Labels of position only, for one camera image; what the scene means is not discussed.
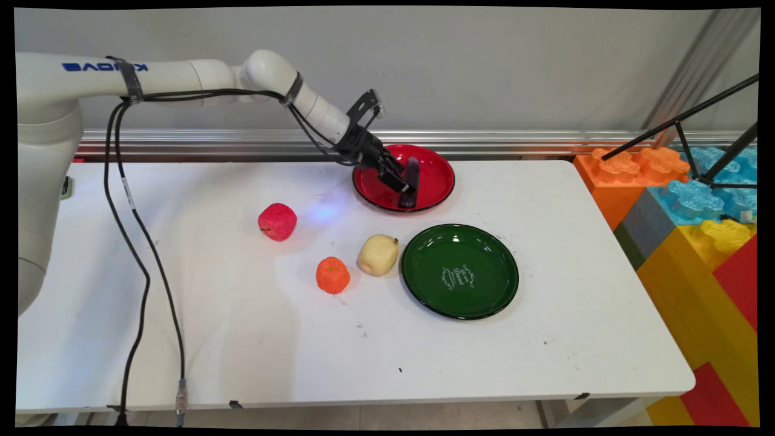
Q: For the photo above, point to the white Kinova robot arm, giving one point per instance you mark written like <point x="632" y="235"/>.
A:
<point x="181" y="75"/>

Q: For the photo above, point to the grey table leg frame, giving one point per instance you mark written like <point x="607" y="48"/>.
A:
<point x="599" y="412"/>

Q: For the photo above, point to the orange giant building block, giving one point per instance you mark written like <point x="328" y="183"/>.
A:
<point x="611" y="181"/>

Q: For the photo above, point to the slanted aluminium profile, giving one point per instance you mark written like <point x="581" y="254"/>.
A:
<point x="702" y="66"/>

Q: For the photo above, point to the smartphone in green case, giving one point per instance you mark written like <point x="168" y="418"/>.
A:
<point x="66" y="188"/>

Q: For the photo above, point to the black tripod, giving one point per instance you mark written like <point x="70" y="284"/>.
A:
<point x="684" y="115"/>

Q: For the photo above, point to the red plate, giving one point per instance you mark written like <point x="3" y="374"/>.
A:
<point x="436" y="178"/>

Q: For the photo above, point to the orange toy tangerine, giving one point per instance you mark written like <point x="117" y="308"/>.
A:
<point x="333" y="275"/>

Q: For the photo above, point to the purple toy eggplant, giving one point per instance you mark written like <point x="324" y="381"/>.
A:
<point x="414" y="172"/>

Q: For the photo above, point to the red giant building block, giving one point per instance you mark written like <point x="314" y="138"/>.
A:
<point x="714" y="399"/>
<point x="742" y="278"/>

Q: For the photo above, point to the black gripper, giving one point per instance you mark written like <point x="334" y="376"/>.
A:
<point x="362" y="148"/>

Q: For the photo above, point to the grey giant building block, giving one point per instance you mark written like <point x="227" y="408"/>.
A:
<point x="648" y="227"/>

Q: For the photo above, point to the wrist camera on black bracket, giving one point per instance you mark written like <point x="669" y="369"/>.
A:
<point x="362" y="109"/>

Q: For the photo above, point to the red toy apple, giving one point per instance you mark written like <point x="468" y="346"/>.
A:
<point x="277" y="222"/>

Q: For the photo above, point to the yellow toy pear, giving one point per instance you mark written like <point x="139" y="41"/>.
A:
<point x="378" y="255"/>

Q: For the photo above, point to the aluminium rail along wall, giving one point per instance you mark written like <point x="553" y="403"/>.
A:
<point x="514" y="142"/>

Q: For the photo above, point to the yellow giant building block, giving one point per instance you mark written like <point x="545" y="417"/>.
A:
<point x="690" y="303"/>

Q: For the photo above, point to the blue giant building block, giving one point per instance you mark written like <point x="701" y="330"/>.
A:
<point x="696" y="203"/>
<point x="708" y="158"/>

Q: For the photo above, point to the green plate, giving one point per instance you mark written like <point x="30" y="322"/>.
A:
<point x="460" y="272"/>

